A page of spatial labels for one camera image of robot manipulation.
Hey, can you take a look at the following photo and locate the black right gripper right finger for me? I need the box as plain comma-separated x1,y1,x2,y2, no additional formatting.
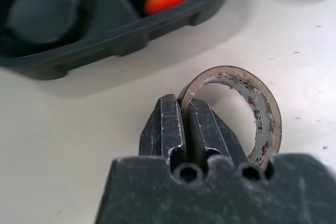
185,98,249,168

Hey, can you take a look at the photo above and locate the dark plastic tool tray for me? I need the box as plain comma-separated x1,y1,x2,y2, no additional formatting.
0,0,313,81

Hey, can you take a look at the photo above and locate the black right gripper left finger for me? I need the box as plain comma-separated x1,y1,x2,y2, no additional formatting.
138,93,187,164

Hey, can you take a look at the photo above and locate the black electrical tape roll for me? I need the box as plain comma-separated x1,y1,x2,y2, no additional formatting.
177,65,282,170

